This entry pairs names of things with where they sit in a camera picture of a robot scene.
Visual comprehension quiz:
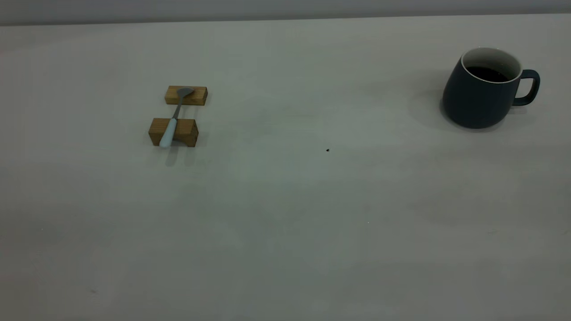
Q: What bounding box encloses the grey spoon with white handle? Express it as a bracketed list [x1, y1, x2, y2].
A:
[159, 87, 195, 148]

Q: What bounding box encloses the dark grey ceramic mug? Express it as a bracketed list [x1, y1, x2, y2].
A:
[442, 47, 541, 129]

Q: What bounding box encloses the arched wooden block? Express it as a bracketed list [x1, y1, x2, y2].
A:
[149, 118, 199, 148]

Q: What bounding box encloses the flat rectangular wooden block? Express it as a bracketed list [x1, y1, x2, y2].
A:
[165, 86, 208, 106]

